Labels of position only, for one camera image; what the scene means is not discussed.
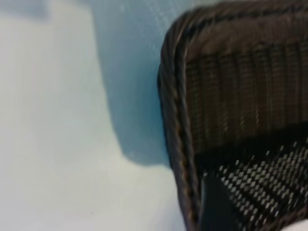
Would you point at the dark brown wicker basket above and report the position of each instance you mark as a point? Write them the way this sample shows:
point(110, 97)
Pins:
point(240, 84)

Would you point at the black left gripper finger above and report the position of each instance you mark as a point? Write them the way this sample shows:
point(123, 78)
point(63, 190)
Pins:
point(216, 209)

